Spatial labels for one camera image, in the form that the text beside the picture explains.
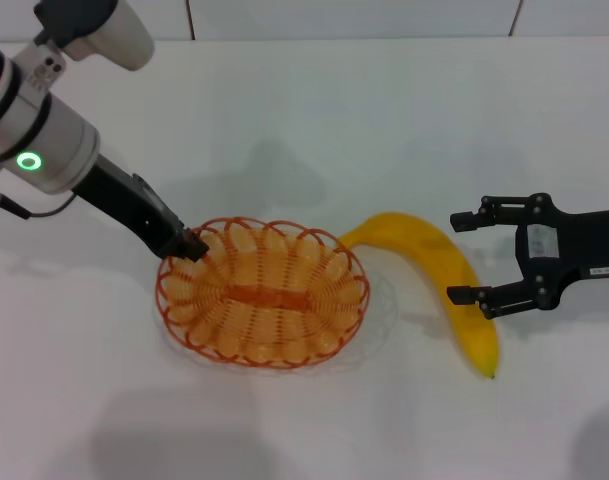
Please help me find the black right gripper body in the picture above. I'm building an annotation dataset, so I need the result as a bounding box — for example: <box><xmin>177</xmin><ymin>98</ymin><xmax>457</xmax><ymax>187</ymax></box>
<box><xmin>515</xmin><ymin>191</ymin><xmax>609</xmax><ymax>310</ymax></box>

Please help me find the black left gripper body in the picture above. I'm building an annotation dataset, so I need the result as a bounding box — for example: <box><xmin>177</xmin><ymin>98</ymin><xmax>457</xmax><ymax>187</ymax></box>
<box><xmin>73</xmin><ymin>153</ymin><xmax>186</xmax><ymax>259</ymax></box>

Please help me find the yellow banana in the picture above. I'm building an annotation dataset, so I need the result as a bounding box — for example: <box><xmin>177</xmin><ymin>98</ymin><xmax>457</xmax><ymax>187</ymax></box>
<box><xmin>339</xmin><ymin>212</ymin><xmax>500</xmax><ymax>380</ymax></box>

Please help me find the orange wire basket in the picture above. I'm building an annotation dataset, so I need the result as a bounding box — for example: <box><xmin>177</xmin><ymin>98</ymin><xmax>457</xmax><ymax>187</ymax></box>
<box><xmin>155</xmin><ymin>215</ymin><xmax>371</xmax><ymax>369</ymax></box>

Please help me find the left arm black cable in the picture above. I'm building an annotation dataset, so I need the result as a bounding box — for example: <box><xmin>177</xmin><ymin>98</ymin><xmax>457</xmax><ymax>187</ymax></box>
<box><xmin>0</xmin><ymin>162</ymin><xmax>78</xmax><ymax>220</ymax></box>

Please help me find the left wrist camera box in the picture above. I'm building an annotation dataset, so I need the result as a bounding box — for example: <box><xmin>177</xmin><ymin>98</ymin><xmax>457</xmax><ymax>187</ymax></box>
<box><xmin>32</xmin><ymin>0</ymin><xmax>156</xmax><ymax>72</ymax></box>

